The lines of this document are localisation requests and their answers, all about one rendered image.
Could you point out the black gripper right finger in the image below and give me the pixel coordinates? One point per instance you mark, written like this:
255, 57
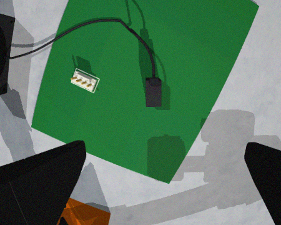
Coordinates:
264, 165

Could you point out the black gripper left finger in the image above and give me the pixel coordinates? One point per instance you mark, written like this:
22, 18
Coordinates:
35, 190

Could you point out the green circuit board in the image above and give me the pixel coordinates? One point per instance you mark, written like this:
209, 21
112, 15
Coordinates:
93, 87

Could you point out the black cable with plug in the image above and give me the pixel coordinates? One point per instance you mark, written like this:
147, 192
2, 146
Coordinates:
152, 84

